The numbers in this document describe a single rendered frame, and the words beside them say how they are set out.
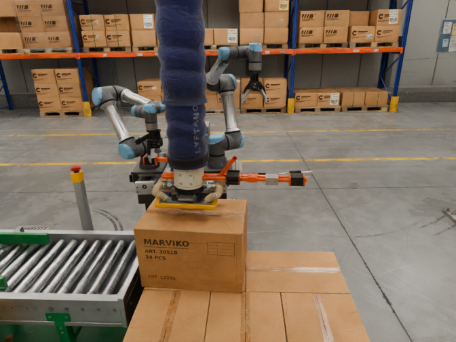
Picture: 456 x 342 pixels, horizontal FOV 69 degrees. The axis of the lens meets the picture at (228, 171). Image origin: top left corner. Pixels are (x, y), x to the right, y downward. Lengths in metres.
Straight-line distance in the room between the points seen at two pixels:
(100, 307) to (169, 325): 0.42
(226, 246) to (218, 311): 0.35
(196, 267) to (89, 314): 0.65
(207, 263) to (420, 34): 10.31
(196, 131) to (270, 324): 1.06
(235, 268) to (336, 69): 9.20
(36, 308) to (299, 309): 1.45
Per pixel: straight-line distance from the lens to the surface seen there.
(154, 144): 2.14
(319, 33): 9.16
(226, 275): 1.95
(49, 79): 10.06
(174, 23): 1.64
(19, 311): 2.34
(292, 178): 1.82
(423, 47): 11.57
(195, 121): 1.71
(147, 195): 2.42
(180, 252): 1.92
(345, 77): 10.78
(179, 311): 1.96
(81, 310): 2.15
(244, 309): 1.95
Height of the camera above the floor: 1.91
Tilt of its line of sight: 22 degrees down
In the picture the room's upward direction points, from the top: 1 degrees counter-clockwise
